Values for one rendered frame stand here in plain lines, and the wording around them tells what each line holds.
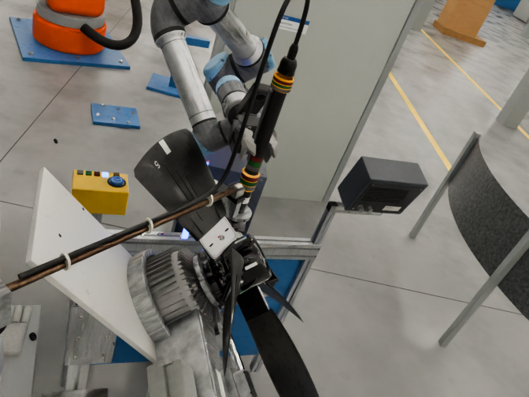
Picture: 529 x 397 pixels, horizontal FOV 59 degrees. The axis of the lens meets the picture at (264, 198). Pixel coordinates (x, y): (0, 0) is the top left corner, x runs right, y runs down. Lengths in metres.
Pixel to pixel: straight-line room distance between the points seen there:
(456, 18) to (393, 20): 10.21
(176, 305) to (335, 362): 1.70
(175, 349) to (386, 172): 1.00
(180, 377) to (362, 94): 2.69
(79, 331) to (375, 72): 2.67
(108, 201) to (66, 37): 3.53
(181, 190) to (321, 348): 1.81
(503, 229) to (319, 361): 1.23
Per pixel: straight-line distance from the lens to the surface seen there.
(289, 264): 1.92
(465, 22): 13.53
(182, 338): 1.07
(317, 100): 3.24
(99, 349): 1.17
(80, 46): 4.95
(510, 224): 2.86
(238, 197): 1.08
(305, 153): 3.44
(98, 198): 1.48
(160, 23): 1.43
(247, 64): 1.71
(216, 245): 1.10
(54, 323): 2.48
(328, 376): 2.62
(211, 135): 1.33
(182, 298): 1.09
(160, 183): 1.02
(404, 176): 1.77
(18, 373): 1.31
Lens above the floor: 1.96
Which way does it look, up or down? 33 degrees down
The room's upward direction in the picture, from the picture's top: 21 degrees clockwise
